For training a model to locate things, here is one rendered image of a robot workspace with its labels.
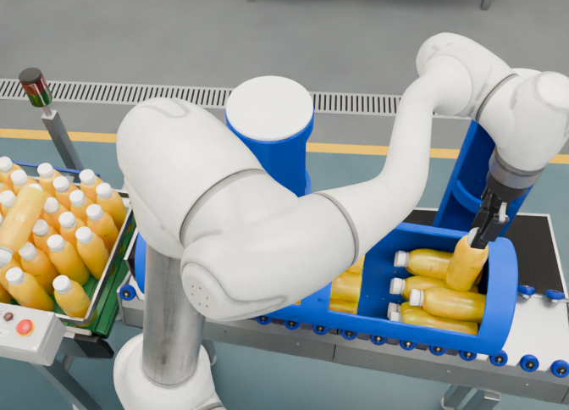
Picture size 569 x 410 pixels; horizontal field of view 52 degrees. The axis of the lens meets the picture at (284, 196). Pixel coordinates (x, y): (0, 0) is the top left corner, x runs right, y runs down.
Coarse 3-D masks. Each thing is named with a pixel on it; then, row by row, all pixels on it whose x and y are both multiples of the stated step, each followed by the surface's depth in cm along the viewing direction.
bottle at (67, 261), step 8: (64, 240) 156; (64, 248) 154; (72, 248) 156; (56, 256) 153; (64, 256) 154; (72, 256) 156; (56, 264) 155; (64, 264) 155; (72, 264) 157; (80, 264) 161; (64, 272) 158; (72, 272) 159; (80, 272) 162; (88, 272) 167; (80, 280) 164
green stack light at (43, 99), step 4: (48, 88) 170; (44, 92) 168; (48, 92) 170; (28, 96) 168; (32, 96) 167; (36, 96) 167; (40, 96) 168; (44, 96) 168; (48, 96) 170; (32, 100) 168; (36, 100) 168; (40, 100) 169; (44, 100) 169; (48, 100) 171; (32, 104) 171; (36, 104) 170; (40, 104) 170; (44, 104) 170
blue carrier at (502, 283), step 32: (416, 224) 144; (384, 256) 159; (512, 256) 133; (384, 288) 159; (480, 288) 156; (512, 288) 129; (320, 320) 139; (352, 320) 137; (384, 320) 135; (512, 320) 130; (480, 352) 138
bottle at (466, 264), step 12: (456, 252) 130; (468, 252) 127; (480, 252) 126; (456, 264) 132; (468, 264) 128; (480, 264) 128; (456, 276) 134; (468, 276) 132; (456, 288) 138; (468, 288) 138
